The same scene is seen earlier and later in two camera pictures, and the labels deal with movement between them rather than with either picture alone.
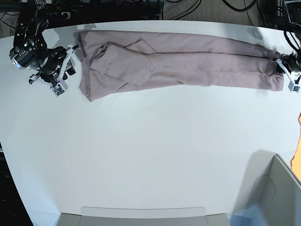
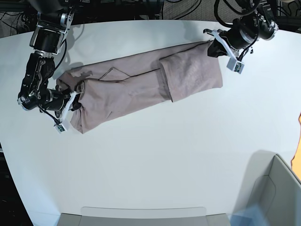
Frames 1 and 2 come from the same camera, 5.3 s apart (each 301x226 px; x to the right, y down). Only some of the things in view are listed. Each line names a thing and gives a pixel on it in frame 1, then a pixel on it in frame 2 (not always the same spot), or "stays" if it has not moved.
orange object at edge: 296,161 stays
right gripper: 292,61 -> 244,32
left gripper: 51,63 -> 55,100
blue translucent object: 254,216 stays
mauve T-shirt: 113,60 -> 121,84
